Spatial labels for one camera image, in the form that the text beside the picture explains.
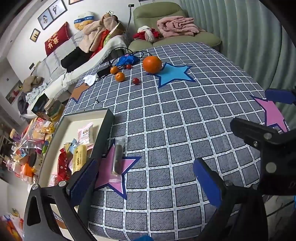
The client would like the red festive snack packet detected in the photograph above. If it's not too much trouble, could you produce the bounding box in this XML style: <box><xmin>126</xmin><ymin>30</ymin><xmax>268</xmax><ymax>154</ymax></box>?
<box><xmin>57</xmin><ymin>148</ymin><xmax>70</xmax><ymax>182</ymax></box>

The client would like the yellow corn snack packet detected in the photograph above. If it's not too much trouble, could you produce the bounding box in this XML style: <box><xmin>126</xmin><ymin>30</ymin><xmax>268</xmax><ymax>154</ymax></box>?
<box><xmin>73</xmin><ymin>145</ymin><xmax>87</xmax><ymax>172</ymax></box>

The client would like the pink cranberry crisp packet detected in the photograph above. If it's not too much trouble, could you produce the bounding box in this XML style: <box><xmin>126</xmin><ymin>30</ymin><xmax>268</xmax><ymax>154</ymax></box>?
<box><xmin>77</xmin><ymin>123</ymin><xmax>94</xmax><ymax>145</ymax></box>

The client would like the clear-wrapped dark snack stick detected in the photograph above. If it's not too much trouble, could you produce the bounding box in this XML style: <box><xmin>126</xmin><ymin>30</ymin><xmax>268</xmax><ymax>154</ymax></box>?
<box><xmin>109</xmin><ymin>137</ymin><xmax>126</xmax><ymax>184</ymax></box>

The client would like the pile of bagged snacks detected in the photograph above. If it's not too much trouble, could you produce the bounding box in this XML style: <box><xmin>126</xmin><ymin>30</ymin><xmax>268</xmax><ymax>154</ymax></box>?
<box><xmin>5</xmin><ymin>118</ymin><xmax>55</xmax><ymax>184</ymax></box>

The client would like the pink star cutout right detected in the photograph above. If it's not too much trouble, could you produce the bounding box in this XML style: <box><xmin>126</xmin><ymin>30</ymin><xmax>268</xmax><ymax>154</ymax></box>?
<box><xmin>251</xmin><ymin>95</ymin><xmax>289</xmax><ymax>133</ymax></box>

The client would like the pink star cutout near tray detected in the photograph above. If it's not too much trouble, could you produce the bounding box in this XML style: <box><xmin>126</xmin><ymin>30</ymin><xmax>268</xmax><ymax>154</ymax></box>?
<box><xmin>94</xmin><ymin>143</ymin><xmax>142</xmax><ymax>200</ymax></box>

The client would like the green-sided cardboard tray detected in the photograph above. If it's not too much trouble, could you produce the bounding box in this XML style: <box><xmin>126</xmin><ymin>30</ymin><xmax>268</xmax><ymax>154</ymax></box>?
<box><xmin>37</xmin><ymin>108</ymin><xmax>114</xmax><ymax>187</ymax></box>

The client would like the stacked tin jar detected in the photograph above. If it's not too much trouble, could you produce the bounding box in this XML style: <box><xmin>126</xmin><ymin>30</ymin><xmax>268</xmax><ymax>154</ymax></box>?
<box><xmin>44</xmin><ymin>98</ymin><xmax>65</xmax><ymax>123</ymax></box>

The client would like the grey checkered tablecloth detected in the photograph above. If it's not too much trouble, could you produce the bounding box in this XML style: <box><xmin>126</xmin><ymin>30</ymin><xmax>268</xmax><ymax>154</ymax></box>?
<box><xmin>62</xmin><ymin>42</ymin><xmax>290</xmax><ymax>241</ymax></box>

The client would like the brown star cutout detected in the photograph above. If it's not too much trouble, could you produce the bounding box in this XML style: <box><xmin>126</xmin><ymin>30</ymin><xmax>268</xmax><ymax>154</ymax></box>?
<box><xmin>69</xmin><ymin>83</ymin><xmax>90</xmax><ymax>102</ymax></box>

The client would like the blue star cutout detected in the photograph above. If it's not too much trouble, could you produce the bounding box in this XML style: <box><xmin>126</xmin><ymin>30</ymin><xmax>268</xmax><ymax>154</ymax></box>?
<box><xmin>148</xmin><ymin>63</ymin><xmax>195</xmax><ymax>88</ymax></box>

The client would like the white crumpled tissue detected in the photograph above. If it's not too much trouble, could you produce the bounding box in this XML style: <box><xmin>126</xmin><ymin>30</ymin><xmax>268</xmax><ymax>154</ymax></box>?
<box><xmin>83</xmin><ymin>75</ymin><xmax>99</xmax><ymax>86</ymax></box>

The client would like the grey sofa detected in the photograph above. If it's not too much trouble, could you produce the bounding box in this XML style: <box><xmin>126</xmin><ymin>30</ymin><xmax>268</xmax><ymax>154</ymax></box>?
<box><xmin>17</xmin><ymin>33</ymin><xmax>126</xmax><ymax>118</ymax></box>

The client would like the small mandarin near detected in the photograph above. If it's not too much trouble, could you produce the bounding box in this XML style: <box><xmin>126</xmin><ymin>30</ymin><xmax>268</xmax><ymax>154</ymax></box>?
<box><xmin>114</xmin><ymin>72</ymin><xmax>125</xmax><ymax>82</ymax></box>

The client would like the small mandarin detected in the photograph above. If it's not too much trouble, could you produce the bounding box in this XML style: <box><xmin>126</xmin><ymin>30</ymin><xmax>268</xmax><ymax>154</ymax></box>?
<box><xmin>110</xmin><ymin>66</ymin><xmax>119</xmax><ymax>75</ymax></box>
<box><xmin>114</xmin><ymin>72</ymin><xmax>125</xmax><ymax>82</ymax></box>

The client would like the black power adapter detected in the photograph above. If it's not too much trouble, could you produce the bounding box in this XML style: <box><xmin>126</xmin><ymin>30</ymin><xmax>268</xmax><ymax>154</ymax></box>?
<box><xmin>96</xmin><ymin>65</ymin><xmax>111</xmax><ymax>78</ymax></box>

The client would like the cherry tomato near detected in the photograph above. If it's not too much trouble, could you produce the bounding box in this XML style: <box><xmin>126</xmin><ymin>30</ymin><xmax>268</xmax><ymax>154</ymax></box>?
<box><xmin>132</xmin><ymin>78</ymin><xmax>140</xmax><ymax>85</ymax></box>

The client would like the small mandarin far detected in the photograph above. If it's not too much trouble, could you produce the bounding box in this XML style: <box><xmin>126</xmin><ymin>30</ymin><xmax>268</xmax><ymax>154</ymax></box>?
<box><xmin>110</xmin><ymin>66</ymin><xmax>119</xmax><ymax>75</ymax></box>

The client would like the large orange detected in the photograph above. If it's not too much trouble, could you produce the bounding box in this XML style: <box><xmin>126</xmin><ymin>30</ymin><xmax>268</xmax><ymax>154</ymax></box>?
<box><xmin>142</xmin><ymin>56</ymin><xmax>162</xmax><ymax>74</ymax></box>

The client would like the pink blanket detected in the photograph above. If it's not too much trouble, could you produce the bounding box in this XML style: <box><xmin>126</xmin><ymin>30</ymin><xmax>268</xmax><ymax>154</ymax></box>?
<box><xmin>157</xmin><ymin>16</ymin><xmax>205</xmax><ymax>38</ymax></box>

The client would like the black folded clothing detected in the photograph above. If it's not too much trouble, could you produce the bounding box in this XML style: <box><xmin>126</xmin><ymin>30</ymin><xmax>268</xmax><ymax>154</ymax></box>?
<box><xmin>61</xmin><ymin>47</ymin><xmax>93</xmax><ymax>73</ymax></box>

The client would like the blue crumpled bag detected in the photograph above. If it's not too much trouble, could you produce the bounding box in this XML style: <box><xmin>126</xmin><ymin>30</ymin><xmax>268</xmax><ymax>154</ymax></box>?
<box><xmin>116</xmin><ymin>54</ymin><xmax>140</xmax><ymax>66</ymax></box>

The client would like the red white plush toy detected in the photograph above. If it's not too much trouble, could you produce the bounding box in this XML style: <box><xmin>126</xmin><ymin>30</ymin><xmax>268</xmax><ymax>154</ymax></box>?
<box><xmin>133</xmin><ymin>26</ymin><xmax>161</xmax><ymax>43</ymax></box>

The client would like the red embroidered cushion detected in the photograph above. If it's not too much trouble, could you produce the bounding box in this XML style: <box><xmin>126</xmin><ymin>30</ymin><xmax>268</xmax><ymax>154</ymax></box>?
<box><xmin>45</xmin><ymin>22</ymin><xmax>70</xmax><ymax>56</ymax></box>

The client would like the beige fleece coat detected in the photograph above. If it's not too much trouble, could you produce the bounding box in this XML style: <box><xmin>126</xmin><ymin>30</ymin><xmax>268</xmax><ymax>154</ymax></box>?
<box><xmin>79</xmin><ymin>14</ymin><xmax>118</xmax><ymax>53</ymax></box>

